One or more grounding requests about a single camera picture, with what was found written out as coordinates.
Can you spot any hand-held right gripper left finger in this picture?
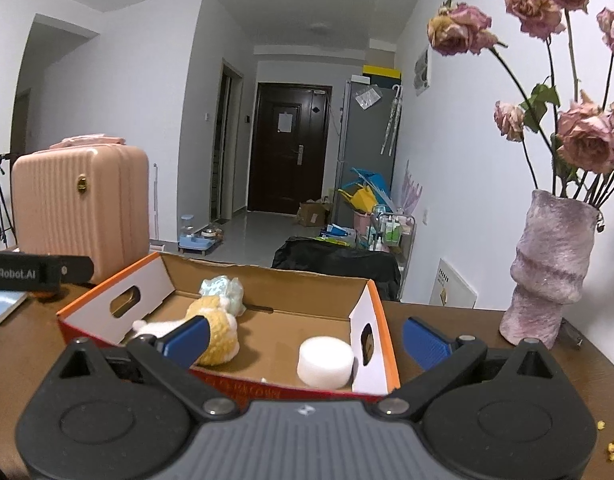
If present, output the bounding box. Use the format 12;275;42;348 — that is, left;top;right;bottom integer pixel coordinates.
61;314;238;416

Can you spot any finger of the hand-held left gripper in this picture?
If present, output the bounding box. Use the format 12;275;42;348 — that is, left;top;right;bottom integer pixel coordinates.
57;256;95;285

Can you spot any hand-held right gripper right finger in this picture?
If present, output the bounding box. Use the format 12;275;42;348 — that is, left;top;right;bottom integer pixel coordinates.
378;316;554;417

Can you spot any yellow and white plush toy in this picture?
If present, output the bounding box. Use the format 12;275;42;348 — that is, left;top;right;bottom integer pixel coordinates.
132;296;240;366

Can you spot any orange cardboard box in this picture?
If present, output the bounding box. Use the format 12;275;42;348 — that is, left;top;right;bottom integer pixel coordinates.
57;251;402;401

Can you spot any white round sponge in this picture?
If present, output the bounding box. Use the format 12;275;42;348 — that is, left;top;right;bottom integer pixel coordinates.
297;336;355;388

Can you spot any blue tissue pack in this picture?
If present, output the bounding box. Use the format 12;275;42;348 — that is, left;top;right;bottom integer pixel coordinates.
0;290;30;325

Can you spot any pink ribbed suitcase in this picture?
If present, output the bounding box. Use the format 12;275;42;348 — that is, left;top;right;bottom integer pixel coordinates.
11;135;152;286

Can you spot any white flat board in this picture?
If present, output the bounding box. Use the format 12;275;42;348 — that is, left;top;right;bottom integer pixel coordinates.
429;257;478;309

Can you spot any blue pet feeder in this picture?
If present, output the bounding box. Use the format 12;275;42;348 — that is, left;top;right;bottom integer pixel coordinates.
179;215;224;254

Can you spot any trolley with bottles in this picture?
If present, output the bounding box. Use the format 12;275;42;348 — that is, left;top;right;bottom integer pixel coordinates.
369;210;418;261

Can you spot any black bag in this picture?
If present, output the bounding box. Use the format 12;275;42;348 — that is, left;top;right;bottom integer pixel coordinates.
272;236;402;302

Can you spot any purple textured vase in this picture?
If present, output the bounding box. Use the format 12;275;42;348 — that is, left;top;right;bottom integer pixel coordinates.
499;189;602;350

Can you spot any yellow bag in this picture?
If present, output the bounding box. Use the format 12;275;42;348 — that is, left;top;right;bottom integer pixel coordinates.
339;185;376;212

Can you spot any brown cardboard box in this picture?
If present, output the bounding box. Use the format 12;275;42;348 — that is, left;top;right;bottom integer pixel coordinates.
294;200;332;228

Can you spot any grey refrigerator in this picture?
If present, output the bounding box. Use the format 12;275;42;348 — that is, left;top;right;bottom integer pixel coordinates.
337;77;402;231

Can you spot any dark brown door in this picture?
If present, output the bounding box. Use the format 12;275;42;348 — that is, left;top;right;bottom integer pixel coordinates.
247;81;334;217

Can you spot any hanging folded umbrella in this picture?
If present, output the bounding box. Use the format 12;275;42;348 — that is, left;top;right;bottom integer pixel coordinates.
381;85;404;156

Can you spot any clear plastic bag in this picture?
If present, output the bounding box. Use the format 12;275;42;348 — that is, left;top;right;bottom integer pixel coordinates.
354;85;382;108

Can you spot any bunch of dried pink roses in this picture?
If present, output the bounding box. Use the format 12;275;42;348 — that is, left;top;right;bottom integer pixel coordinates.
427;0;614;211

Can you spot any yellow box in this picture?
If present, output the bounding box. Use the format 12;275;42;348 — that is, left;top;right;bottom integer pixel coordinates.
363;64;402;81

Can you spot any blue folding frame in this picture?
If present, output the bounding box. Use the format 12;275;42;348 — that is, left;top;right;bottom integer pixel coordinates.
351;166;392;206

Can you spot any white wall panel box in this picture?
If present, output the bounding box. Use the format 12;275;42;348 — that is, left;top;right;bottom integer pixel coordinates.
414;45;432;97

